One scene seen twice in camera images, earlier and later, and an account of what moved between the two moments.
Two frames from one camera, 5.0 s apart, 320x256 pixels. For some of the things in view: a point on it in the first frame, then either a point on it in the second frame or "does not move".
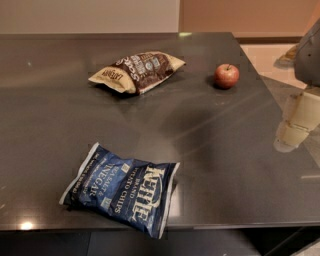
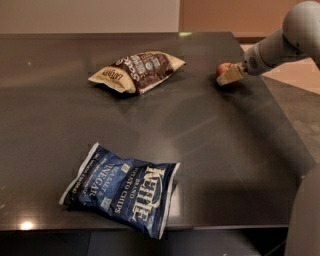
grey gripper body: x=309 y=63 → x=254 y=63
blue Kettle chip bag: x=127 y=189 does not move
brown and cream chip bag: x=137 y=72 does not move
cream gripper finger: x=302 y=116 → x=235 y=72
